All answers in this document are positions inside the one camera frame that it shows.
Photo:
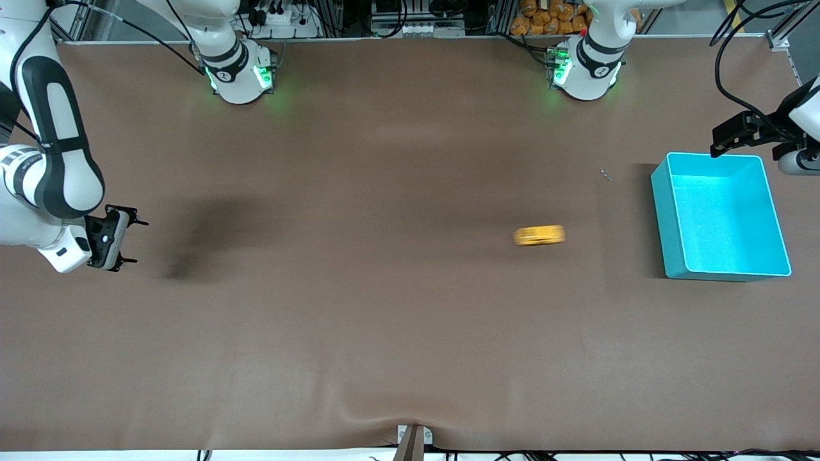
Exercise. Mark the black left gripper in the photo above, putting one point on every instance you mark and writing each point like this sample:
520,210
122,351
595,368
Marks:
767,127

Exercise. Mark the yellow beetle toy car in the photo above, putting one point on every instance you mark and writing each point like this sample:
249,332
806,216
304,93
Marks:
539,235

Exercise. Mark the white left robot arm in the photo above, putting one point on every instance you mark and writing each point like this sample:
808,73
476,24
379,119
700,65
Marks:
589,67

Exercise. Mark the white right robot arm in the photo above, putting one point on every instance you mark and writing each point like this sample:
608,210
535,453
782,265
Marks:
57,160

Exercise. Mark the teal plastic bin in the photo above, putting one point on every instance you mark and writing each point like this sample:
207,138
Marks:
730,218

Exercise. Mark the orange packed items pile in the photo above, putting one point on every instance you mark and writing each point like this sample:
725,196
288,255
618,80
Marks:
544,22

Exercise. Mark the white power strip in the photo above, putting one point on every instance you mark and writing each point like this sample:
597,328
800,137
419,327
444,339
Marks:
282,18

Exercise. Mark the brown table mat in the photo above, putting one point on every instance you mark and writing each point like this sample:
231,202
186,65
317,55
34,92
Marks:
410,288

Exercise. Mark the white terminal block device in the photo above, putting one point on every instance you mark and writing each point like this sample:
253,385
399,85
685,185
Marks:
416,29

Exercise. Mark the aluminium frame profile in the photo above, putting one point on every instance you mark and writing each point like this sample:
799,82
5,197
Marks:
778,40
77,25

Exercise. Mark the grey table edge bracket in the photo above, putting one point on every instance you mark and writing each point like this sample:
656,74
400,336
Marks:
413,442

